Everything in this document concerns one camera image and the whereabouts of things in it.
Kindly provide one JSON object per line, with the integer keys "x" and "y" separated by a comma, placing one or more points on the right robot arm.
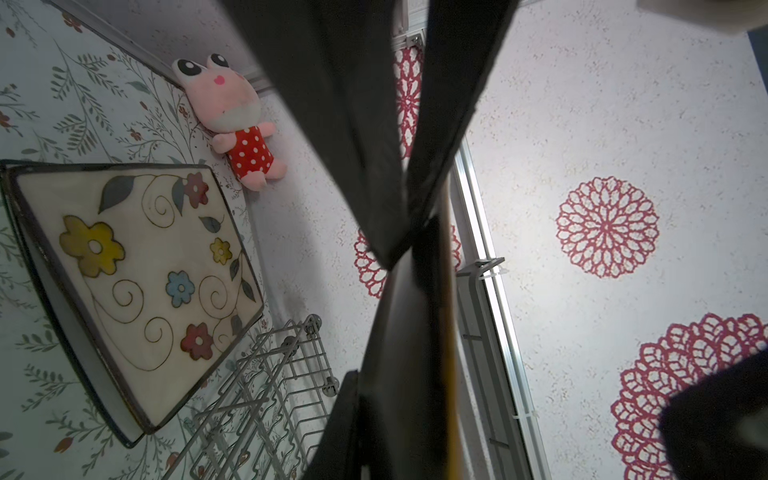
{"x": 716, "y": 429}

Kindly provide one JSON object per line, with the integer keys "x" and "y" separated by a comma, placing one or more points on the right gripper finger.
{"x": 337, "y": 456}

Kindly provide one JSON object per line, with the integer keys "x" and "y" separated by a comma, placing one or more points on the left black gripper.
{"x": 725, "y": 16}

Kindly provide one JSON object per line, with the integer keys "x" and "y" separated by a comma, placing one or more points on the pink pig plush toy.
{"x": 227, "y": 105}

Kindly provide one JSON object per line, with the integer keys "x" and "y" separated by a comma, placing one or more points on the grey wire dish rack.
{"x": 267, "y": 418}

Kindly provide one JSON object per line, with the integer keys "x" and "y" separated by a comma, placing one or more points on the grey wall shelf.
{"x": 501, "y": 427}

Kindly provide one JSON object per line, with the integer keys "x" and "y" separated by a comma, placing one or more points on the black square plate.
{"x": 143, "y": 273}
{"x": 408, "y": 380}

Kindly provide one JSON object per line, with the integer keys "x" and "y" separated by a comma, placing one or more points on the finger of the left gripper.
{"x": 332, "y": 64}
{"x": 463, "y": 39}

